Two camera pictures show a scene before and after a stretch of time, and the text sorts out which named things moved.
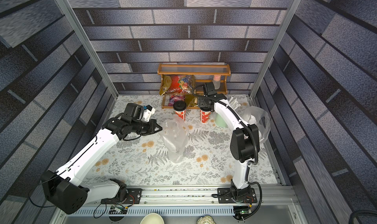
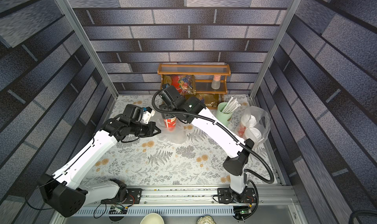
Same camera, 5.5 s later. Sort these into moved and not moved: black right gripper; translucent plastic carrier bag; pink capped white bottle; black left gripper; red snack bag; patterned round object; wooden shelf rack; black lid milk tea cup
Moved: black lid milk tea cup; black right gripper
Not moved: black left gripper; red snack bag; pink capped white bottle; patterned round object; wooden shelf rack; translucent plastic carrier bag
